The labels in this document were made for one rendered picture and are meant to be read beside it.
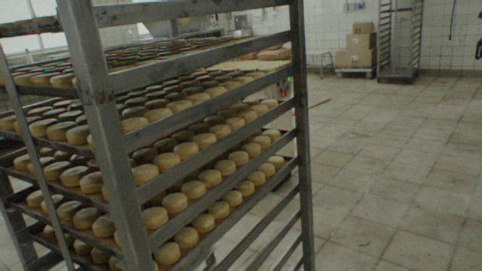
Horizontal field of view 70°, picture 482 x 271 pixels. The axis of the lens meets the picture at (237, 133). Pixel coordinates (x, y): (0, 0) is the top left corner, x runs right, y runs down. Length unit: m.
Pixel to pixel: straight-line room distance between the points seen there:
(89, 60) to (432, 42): 6.04
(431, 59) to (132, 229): 6.04
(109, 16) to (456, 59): 5.99
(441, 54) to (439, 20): 0.51
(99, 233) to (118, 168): 0.22
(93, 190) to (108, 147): 0.17
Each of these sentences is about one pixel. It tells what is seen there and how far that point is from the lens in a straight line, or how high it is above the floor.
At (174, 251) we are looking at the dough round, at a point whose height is 0.88.
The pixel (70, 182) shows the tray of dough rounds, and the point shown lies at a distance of 0.70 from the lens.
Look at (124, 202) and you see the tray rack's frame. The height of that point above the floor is 1.07.
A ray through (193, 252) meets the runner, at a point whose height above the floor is 0.88.
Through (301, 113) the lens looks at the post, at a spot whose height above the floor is 1.02.
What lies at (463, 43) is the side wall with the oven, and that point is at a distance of 6.26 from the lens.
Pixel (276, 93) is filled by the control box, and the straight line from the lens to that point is 2.36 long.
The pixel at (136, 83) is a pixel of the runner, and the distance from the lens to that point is 0.55.
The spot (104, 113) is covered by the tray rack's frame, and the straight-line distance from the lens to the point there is 0.48.
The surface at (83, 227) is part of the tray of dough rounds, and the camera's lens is 0.74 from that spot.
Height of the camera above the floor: 1.31
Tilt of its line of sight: 20 degrees down
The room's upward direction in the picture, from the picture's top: 7 degrees counter-clockwise
